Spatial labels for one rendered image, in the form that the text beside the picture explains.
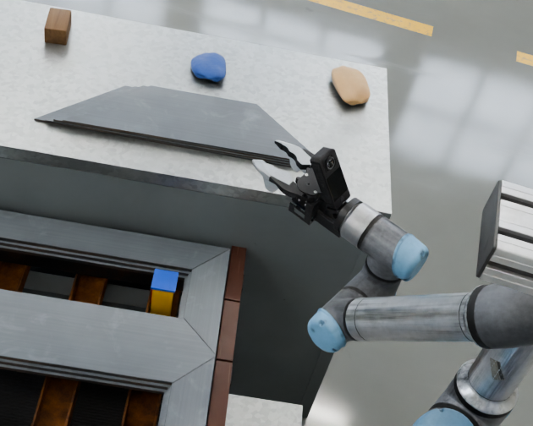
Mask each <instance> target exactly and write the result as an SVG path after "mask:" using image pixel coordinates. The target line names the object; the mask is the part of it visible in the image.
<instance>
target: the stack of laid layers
mask: <svg viewBox="0 0 533 426"><path fill-rule="evenodd" d="M0 250H3V251H9V252H14V253H19V254H28V255H34V256H39V257H44V258H49V259H59V260H64V261H69V262H75V263H80V264H85V265H94V266H100V267H105V268H111V269H116V270H126V271H131V272H136V273H141V274H147V275H152V276H153V275H154V270H155V269H159V270H169V271H174V272H178V273H179V277H178V280H182V281H184V287H183V291H182V297H181V301H180V306H179V315H178V318H181V319H183V318H184V310H185V304H186V299H187V295H188V290H189V284H190V276H191V271H192V270H193V269H192V270H191V269H185V268H180V267H175V266H170V265H160V264H155V263H150V262H145V261H139V260H134V259H125V258H119V257H114V256H109V255H104V254H94V253H89V252H84V251H79V250H73V249H68V248H59V247H53V246H48V245H43V244H38V243H28V242H23V241H18V240H13V239H7V238H0ZM0 369H5V370H10V371H16V372H21V373H27V374H37V375H43V376H48V377H54V378H59V379H65V380H75V381H81V382H86V383H92V384H98V385H108V386H113V387H119V388H124V389H130V390H136V391H146V392H151V393H157V394H163V398H162V407H161V412H160V417H159V422H158V426H164V424H165V419H166V414H167V409H168V400H169V396H170V390H171V385H172V383H170V382H164V381H159V380H149V379H143V378H137V377H132V376H127V375H121V374H111V373H105V372H100V371H94V370H89V369H78V368H73V367H68V366H62V365H56V364H50V363H41V362H35V361H30V360H24V359H18V358H9V357H3V356H0Z"/></svg>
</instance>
